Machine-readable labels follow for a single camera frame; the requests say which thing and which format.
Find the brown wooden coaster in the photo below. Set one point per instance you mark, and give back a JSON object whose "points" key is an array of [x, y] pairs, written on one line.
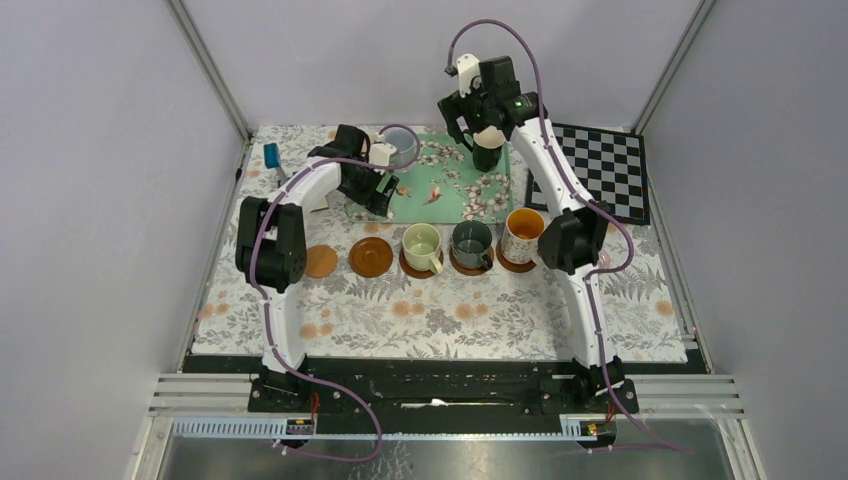
{"points": [[411, 270], [464, 270], [370, 257], [510, 266]]}

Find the pink mug purple inside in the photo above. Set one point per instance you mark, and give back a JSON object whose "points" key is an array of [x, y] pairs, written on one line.
{"points": [[604, 260]]}

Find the small light wooden coaster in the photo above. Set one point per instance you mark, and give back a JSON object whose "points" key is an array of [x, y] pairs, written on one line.
{"points": [[321, 261]]}

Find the green serving tray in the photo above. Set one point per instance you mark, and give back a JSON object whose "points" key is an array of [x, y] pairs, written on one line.
{"points": [[444, 187]]}

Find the patterned mug orange inside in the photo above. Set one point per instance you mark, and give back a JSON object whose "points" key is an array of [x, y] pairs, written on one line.
{"points": [[520, 238]]}

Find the black white chessboard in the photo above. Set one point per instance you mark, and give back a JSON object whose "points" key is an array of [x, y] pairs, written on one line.
{"points": [[611, 165]]}

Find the light wooden block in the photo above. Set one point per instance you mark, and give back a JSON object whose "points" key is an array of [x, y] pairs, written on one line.
{"points": [[320, 205]]}

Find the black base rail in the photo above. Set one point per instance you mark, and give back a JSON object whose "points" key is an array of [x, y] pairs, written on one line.
{"points": [[419, 396]]}

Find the dark green mug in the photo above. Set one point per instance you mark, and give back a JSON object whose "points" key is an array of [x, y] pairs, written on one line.
{"points": [[470, 244]]}

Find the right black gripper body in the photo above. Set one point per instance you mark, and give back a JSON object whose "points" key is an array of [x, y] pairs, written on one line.
{"points": [[470, 107]]}

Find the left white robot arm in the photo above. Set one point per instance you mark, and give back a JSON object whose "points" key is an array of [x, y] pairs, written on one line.
{"points": [[271, 244]]}

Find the blue block on stand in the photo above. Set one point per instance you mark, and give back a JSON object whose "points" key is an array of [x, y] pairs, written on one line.
{"points": [[272, 162]]}

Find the floral tablecloth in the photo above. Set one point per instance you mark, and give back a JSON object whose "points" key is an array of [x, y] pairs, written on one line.
{"points": [[496, 315]]}

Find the black mug white inside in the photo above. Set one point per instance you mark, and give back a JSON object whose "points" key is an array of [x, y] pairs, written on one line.
{"points": [[487, 146]]}

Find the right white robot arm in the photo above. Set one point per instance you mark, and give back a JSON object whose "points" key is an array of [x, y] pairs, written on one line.
{"points": [[569, 246]]}

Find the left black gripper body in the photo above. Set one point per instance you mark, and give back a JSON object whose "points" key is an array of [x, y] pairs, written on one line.
{"points": [[362, 189]]}

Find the pale green mug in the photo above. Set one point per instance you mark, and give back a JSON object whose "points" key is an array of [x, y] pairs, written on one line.
{"points": [[422, 248]]}

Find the light blue mug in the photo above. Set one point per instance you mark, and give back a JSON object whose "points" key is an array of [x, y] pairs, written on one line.
{"points": [[405, 142]]}

